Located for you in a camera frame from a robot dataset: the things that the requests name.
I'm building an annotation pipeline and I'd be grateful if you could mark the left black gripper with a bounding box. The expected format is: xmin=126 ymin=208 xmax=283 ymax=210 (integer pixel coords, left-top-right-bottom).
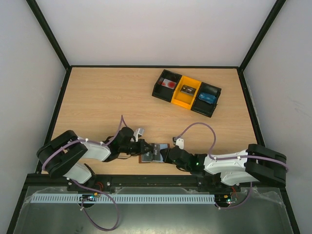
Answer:
xmin=119 ymin=139 xmax=154 ymax=156

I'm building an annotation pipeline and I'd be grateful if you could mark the brown leather card holder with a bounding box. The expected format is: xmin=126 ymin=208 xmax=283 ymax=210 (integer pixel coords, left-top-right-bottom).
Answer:
xmin=138 ymin=143 xmax=170 ymax=163

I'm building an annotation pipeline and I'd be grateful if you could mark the blue credit card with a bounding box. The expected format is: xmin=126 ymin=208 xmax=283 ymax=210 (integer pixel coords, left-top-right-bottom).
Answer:
xmin=198 ymin=92 xmax=216 ymax=104

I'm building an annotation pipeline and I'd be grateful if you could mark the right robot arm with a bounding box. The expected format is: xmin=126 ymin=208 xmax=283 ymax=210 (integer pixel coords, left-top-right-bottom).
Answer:
xmin=160 ymin=144 xmax=288 ymax=191

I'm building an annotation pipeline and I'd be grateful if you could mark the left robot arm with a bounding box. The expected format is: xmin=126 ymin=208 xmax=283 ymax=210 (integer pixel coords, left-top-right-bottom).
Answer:
xmin=37 ymin=127 xmax=153 ymax=184

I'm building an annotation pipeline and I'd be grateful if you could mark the red white card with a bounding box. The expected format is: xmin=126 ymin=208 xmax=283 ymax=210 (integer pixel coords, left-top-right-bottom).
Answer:
xmin=158 ymin=78 xmax=176 ymax=90

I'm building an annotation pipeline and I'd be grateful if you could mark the black bin left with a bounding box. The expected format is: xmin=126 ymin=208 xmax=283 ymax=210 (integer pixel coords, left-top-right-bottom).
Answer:
xmin=152 ymin=70 xmax=182 ymax=102

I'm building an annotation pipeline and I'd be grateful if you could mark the black bin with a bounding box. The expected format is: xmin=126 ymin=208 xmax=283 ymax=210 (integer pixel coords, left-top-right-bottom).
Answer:
xmin=191 ymin=82 xmax=222 ymax=117
xmin=152 ymin=70 xmax=182 ymax=102

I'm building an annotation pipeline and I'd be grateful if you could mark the yellow bin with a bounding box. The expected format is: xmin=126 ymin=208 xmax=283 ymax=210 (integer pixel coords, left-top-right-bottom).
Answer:
xmin=170 ymin=76 xmax=202 ymax=110

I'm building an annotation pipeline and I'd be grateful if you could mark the black bin right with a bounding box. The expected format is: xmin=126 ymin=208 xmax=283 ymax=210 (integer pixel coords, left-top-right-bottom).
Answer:
xmin=191 ymin=82 xmax=222 ymax=117

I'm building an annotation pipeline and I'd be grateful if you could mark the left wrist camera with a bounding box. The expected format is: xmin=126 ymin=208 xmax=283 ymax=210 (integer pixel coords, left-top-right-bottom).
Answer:
xmin=134 ymin=128 xmax=144 ymax=142

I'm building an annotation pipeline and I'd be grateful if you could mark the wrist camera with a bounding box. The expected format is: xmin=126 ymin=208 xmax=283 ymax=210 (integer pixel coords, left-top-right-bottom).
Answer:
xmin=173 ymin=137 xmax=184 ymax=149
xmin=134 ymin=128 xmax=144 ymax=142

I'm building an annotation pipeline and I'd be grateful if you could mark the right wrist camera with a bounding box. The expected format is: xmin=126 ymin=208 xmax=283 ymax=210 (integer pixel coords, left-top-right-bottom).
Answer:
xmin=173 ymin=137 xmax=184 ymax=149

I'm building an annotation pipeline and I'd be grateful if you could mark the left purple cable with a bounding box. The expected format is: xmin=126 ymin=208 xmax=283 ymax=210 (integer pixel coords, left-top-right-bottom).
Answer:
xmin=41 ymin=115 xmax=136 ymax=171

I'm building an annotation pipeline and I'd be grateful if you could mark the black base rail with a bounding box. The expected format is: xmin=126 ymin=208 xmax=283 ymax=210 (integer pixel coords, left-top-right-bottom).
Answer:
xmin=97 ymin=175 xmax=215 ymax=192

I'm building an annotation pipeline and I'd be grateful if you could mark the purple cable loop front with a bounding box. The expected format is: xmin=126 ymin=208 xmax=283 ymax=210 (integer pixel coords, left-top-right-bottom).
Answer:
xmin=73 ymin=180 xmax=120 ymax=231

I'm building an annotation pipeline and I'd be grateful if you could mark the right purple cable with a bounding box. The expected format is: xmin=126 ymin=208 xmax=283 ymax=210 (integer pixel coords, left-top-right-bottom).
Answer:
xmin=176 ymin=122 xmax=290 ymax=213

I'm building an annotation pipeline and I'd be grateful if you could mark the blue slotted cable duct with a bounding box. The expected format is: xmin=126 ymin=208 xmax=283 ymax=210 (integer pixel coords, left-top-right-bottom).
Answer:
xmin=30 ymin=194 xmax=215 ymax=204

